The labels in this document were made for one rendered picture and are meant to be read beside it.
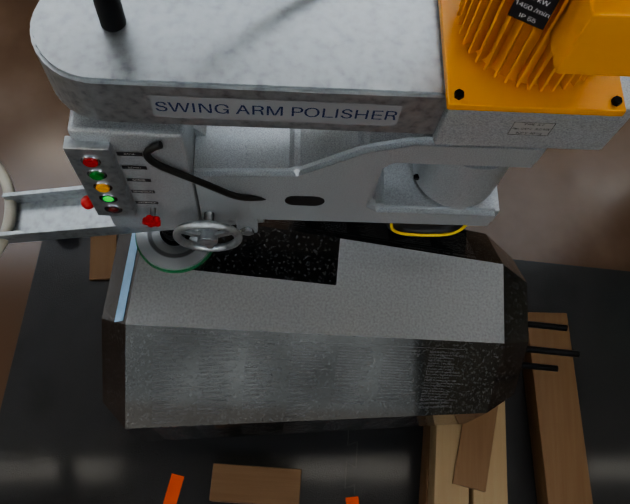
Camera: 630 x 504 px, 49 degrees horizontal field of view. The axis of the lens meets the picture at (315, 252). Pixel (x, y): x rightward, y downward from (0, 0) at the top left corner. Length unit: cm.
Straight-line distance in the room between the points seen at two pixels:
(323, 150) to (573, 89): 46
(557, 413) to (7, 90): 257
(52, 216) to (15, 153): 125
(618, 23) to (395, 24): 39
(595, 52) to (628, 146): 243
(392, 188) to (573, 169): 179
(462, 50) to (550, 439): 180
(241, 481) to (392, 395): 73
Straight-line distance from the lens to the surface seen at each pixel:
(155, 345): 189
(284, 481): 247
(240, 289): 187
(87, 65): 115
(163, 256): 189
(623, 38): 98
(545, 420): 270
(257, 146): 139
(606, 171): 330
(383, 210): 153
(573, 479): 271
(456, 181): 144
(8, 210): 196
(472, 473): 245
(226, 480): 247
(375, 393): 196
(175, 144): 127
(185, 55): 114
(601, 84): 121
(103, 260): 281
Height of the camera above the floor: 260
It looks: 68 degrees down
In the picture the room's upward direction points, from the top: 11 degrees clockwise
